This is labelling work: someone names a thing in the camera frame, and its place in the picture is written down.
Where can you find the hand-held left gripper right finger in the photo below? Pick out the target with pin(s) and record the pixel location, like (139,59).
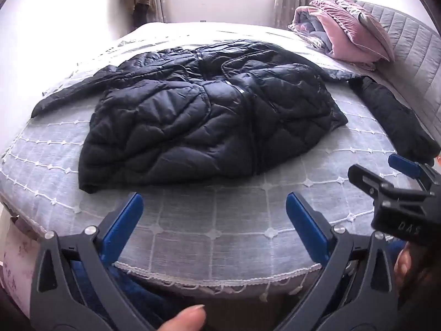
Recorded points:
(306,220)

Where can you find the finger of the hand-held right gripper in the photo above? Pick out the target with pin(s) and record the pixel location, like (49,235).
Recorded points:
(375,181)
(405,165)

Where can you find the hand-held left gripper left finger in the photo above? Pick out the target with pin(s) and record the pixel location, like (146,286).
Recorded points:
(124,220)

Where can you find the black quilted puffer jacket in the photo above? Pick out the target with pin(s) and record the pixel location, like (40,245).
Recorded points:
(189,120)

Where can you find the person's right hand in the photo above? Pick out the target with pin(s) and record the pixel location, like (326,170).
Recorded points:
(408,263)

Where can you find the person's left hand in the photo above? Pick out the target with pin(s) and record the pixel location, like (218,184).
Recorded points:
(186,319)

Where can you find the black garment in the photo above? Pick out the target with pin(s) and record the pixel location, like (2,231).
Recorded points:
(392,117)

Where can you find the person's legs in blue pants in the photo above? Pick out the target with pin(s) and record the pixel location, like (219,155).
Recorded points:
(144,300)

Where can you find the bed with grey cover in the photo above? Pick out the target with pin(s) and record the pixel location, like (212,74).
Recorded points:
(224,227)

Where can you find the floral mattress side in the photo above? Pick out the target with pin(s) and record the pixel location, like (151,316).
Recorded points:
(17,262)

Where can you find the grey padded headboard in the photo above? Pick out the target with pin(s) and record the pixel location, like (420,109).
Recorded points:
(413,48)

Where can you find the pink and grey pillow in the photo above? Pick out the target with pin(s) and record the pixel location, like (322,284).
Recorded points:
(365,27)

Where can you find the folded pink quilt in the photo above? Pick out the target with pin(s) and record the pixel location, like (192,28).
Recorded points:
(324,31)

